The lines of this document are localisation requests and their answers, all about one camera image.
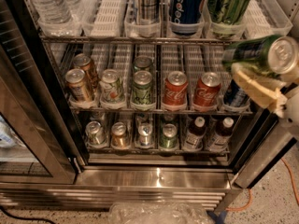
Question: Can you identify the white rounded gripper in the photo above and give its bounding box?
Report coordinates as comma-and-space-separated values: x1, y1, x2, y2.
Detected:
231, 63, 299, 139

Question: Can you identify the dark blue can middle shelf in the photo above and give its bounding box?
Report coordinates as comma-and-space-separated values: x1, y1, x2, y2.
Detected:
223, 79, 249, 107

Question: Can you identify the steel fridge door right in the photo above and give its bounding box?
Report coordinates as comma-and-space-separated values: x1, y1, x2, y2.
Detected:
235, 122, 299, 189

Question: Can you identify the red Coca-Cola can right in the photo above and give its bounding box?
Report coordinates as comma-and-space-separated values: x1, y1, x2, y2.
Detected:
193, 72, 221, 106

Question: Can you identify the red coca-cola can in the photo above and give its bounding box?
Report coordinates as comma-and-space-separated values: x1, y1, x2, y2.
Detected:
164, 71, 188, 105
193, 72, 221, 106

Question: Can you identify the green can top shelf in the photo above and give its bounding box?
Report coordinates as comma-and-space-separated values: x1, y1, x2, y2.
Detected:
207, 0, 250, 39

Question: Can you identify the red Coca-Cola can left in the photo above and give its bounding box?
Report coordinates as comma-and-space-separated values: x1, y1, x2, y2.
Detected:
164, 71, 188, 105

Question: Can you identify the blue Pepsi can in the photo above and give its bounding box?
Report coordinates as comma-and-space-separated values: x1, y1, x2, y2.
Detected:
169, 0, 205, 35

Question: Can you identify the green can middle shelf front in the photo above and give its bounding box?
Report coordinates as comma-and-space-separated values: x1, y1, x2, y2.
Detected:
132, 70, 152, 105

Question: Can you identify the green can middle shelf rear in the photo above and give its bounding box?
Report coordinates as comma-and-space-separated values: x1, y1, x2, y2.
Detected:
133, 56, 153, 73

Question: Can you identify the gold can bottom shelf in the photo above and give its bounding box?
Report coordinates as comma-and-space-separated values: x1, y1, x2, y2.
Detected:
111, 122, 128, 148

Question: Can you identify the white green soda can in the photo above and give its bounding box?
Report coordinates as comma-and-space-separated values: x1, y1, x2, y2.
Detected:
100, 69, 124, 103

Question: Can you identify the stainless steel fridge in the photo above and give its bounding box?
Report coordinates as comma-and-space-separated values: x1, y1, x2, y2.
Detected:
0, 0, 292, 211

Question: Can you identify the silver green can bottom shelf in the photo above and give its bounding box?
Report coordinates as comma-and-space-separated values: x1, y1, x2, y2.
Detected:
85, 121, 106, 146

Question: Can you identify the gold can rear left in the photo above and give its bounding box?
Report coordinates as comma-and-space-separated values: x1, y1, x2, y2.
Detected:
72, 53, 99, 91

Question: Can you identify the gold can front left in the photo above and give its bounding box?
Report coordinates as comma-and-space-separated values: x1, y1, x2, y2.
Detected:
65, 68, 94, 102

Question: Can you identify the glass fridge door left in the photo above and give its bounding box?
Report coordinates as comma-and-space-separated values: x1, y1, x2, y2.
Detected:
0, 0, 80, 185

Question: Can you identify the brown bottle right white cap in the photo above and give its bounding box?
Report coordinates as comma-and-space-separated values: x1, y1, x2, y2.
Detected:
206, 117, 235, 153

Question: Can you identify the brown bottle white cap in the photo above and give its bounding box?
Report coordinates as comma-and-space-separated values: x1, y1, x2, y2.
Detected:
183, 117, 206, 151
206, 117, 235, 153

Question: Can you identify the brown bottle left white cap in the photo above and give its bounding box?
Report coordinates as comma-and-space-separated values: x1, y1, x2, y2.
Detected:
183, 117, 206, 151

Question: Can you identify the clear plastic bag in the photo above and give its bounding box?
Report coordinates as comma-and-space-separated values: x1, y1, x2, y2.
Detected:
108, 203, 214, 224

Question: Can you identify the clear water bottle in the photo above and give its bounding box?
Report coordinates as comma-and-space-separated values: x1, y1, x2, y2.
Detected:
31, 0, 73, 36

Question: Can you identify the orange cable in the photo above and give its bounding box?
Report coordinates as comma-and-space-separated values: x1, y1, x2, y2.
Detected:
225, 158, 299, 213

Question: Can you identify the black cable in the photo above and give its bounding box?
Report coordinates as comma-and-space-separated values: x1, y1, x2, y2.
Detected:
0, 206, 57, 224

